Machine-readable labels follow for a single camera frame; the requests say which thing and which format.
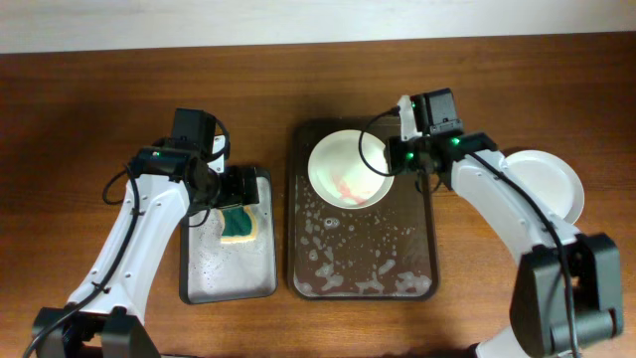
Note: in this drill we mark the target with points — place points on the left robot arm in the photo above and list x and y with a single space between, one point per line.
168 182

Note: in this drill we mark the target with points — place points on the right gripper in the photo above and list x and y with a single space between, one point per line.
393 156

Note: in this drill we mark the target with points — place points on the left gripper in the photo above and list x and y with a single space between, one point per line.
236 196

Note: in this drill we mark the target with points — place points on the small black soapy tray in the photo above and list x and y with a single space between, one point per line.
216 268

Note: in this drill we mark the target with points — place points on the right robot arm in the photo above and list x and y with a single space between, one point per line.
568 291

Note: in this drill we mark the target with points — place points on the light green plate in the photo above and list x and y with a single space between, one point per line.
552 180

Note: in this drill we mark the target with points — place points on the green yellow sponge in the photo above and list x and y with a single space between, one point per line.
240 225

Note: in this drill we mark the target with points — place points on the large brown serving tray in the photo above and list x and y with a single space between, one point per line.
383 252

